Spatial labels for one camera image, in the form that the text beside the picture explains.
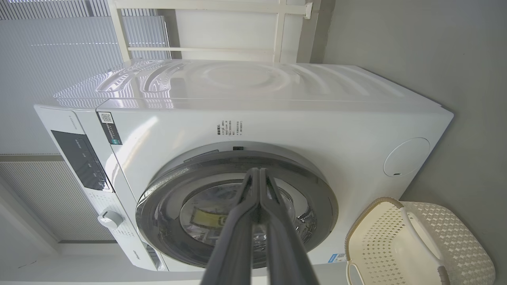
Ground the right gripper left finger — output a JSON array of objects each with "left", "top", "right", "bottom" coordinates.
[{"left": 200, "top": 168, "right": 261, "bottom": 285}]

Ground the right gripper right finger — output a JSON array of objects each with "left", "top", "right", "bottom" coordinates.
[{"left": 259, "top": 168, "right": 319, "bottom": 285}]

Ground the dark grey glass washer door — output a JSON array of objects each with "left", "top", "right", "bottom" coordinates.
[{"left": 135, "top": 150, "right": 339, "bottom": 270}]

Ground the cream perforated laundry basket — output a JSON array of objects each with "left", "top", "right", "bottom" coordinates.
[{"left": 345, "top": 197, "right": 496, "bottom": 285}]

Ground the white front-load washing machine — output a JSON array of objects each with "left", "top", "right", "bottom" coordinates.
[{"left": 34, "top": 59, "right": 455, "bottom": 274}]

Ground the small printed text label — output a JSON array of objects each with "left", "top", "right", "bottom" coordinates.
[{"left": 217, "top": 121, "right": 243, "bottom": 137}]

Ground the white washer dial knob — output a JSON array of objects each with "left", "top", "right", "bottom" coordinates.
[{"left": 97, "top": 210, "right": 123, "bottom": 229}]

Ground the round white filter cover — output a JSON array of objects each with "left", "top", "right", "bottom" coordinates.
[{"left": 383, "top": 137, "right": 431, "bottom": 177}]

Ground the dark QR code sticker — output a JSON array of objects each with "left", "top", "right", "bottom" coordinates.
[{"left": 97, "top": 112, "right": 122, "bottom": 145}]

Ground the black washer control panel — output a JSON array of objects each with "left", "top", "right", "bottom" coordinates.
[{"left": 51, "top": 130, "right": 111, "bottom": 191}]

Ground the white ribbed panel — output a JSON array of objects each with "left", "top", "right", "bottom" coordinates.
[{"left": 0, "top": 156, "right": 115, "bottom": 242}]

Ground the white pleated window blind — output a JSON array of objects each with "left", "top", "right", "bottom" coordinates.
[{"left": 0, "top": 0, "right": 171, "bottom": 155}]

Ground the white frame structure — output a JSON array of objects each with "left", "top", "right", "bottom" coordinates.
[{"left": 107, "top": 0, "right": 313, "bottom": 64}]

